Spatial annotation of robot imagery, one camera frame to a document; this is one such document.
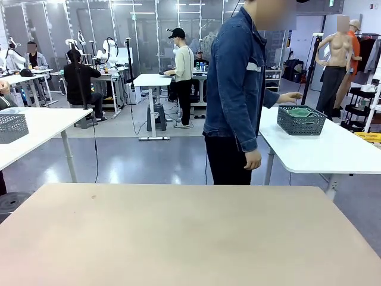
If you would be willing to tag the person's right hand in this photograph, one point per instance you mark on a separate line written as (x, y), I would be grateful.
(253, 159)

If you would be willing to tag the person's left hand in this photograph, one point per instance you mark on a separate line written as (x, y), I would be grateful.
(290, 97)

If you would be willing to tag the green terry towel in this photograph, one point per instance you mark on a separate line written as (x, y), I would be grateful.
(297, 112)

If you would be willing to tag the grey plastic lattice basket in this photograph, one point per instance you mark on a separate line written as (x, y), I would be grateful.
(12, 128)
(300, 126)

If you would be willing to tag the person's right forearm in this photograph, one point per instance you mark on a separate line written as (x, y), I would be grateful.
(248, 135)

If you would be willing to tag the person's left forearm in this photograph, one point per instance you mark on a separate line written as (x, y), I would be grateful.
(271, 99)

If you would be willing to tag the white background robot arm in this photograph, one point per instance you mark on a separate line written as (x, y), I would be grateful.
(108, 53)
(15, 58)
(73, 43)

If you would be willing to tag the white shoe shelf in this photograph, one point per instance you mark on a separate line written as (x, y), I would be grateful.
(274, 80)

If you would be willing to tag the black bag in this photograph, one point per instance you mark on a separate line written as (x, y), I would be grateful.
(293, 70)

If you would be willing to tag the black stand with white top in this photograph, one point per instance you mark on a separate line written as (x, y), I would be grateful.
(309, 71)

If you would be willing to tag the large white rounded table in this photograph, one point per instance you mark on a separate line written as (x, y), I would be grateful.
(312, 152)

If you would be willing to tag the person in denim jacket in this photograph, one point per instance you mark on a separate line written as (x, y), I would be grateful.
(232, 83)

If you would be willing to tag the beige mannequin in black trousers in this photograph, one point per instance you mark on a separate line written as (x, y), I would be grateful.
(337, 53)

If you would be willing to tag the black rolling cart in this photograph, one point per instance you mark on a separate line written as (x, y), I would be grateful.
(360, 107)

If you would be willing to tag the mannequin in orange shirt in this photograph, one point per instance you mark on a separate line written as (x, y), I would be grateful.
(354, 44)

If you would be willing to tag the yellow flat object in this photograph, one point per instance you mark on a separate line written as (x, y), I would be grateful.
(369, 137)

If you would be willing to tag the clothes rack with dark garments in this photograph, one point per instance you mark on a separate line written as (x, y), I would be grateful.
(369, 53)

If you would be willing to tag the seated person with dark cap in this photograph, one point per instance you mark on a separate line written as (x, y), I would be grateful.
(201, 61)

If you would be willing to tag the grey step stool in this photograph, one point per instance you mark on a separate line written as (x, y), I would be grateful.
(159, 117)

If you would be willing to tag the standing person in cream top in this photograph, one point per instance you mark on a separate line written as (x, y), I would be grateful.
(183, 65)

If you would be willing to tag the small white standing desk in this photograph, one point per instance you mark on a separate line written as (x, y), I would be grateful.
(153, 80)

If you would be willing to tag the black slim tripod stand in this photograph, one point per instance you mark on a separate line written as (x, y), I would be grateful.
(129, 65)

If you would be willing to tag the grey background robot desk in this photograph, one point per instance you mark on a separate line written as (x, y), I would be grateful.
(114, 77)

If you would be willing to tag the seated person in black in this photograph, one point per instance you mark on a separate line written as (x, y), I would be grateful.
(77, 83)

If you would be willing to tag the seated person in grey jacket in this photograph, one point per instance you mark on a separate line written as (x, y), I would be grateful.
(37, 59)

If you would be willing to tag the black cap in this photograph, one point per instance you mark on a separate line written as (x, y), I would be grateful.
(26, 72)

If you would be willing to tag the white background desk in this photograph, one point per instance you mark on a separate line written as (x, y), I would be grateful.
(21, 80)

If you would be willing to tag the person in dark striped top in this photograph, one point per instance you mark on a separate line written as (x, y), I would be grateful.
(6, 99)

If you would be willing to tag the black camera pole stand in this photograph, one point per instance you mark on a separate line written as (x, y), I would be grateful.
(79, 77)

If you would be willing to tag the black round base plate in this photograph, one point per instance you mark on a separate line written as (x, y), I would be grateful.
(12, 202)

